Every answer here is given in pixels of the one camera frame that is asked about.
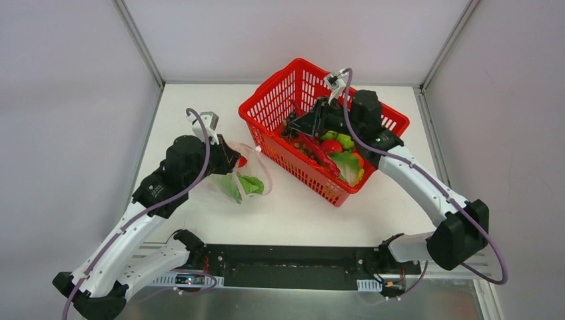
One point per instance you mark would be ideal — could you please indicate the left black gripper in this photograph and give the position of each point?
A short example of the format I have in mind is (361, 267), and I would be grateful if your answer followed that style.
(227, 156)

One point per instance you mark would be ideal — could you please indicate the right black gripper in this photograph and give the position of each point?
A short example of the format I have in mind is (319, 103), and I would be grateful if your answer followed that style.
(312, 122)

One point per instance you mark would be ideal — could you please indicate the clear zip top bag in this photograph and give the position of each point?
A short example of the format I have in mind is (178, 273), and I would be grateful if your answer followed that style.
(255, 167)

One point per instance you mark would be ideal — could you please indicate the napa cabbage toy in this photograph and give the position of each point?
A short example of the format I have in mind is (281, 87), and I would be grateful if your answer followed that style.
(238, 185)

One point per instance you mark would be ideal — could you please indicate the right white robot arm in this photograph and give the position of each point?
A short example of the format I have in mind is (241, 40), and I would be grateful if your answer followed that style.
(460, 224)

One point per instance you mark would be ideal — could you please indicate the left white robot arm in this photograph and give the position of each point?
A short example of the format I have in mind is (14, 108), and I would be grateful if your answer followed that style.
(101, 286)

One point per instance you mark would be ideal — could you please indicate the red plastic shopping basket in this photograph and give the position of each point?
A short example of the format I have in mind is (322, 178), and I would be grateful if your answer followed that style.
(293, 90)

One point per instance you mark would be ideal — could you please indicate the black grape bunch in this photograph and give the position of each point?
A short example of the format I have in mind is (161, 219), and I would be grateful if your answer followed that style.
(287, 133)

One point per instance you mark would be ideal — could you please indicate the long red chili toy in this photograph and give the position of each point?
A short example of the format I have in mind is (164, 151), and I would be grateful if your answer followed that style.
(313, 147)

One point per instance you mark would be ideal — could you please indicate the red pepper toy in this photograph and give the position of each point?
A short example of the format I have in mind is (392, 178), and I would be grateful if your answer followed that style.
(331, 146)

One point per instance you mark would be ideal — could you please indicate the green lettuce toy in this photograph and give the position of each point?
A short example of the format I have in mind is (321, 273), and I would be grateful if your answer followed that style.
(351, 167)

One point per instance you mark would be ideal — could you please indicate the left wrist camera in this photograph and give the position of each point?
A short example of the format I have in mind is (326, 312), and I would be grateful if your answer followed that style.
(210, 120)

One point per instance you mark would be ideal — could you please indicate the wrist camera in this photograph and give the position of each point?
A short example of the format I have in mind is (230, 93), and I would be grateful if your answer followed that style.
(210, 120)
(335, 82)

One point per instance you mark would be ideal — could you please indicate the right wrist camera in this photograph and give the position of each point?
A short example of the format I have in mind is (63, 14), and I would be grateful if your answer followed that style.
(335, 82)

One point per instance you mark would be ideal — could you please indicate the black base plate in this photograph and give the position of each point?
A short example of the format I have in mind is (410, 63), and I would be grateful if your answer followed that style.
(298, 278)

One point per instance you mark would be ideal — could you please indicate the aluminium frame rail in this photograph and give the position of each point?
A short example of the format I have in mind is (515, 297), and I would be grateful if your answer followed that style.
(363, 261)

